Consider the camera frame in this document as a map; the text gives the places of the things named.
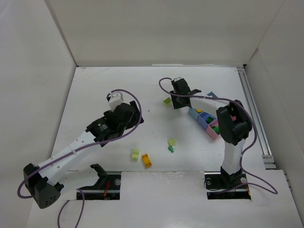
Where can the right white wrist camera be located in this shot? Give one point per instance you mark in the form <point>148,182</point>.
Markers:
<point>177,79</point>

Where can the small green lego brick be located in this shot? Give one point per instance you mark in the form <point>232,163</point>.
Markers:
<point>216,129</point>

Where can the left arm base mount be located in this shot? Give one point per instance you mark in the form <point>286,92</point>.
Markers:
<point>107,186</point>

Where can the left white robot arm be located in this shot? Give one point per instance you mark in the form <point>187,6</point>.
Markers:
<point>44,181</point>

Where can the lime lego brick upside down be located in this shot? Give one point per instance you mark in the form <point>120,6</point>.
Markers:
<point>167,101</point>

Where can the blue container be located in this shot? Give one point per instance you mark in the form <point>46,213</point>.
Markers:
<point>196,113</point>

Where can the aluminium rail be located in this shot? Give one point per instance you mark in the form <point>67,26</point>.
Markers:
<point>267,156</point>

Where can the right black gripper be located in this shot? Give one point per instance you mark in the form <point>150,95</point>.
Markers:
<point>180,98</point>

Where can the long green lego brick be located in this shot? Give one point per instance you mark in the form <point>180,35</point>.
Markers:
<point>209,120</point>

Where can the orange long lego brick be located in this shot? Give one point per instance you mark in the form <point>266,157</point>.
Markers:
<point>146,160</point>

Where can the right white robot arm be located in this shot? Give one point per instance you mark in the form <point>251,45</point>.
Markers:
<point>234,125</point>

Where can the lime lego brick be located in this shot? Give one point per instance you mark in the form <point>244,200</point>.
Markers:
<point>167,101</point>
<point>171,142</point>

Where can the small green lego piece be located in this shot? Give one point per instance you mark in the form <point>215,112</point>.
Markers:
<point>171,149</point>

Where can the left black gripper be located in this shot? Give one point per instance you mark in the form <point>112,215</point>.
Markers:
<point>134,112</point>

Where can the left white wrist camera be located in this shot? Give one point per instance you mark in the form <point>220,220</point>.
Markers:
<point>114,99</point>

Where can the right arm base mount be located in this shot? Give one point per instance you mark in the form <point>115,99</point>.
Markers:
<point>219,187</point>

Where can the pink container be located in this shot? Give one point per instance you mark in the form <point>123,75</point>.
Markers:
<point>210,131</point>

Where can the pale yellow lego brick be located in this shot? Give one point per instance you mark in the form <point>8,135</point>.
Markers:
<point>135,154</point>

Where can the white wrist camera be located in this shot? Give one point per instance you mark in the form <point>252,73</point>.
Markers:
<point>114,99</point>
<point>177,79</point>

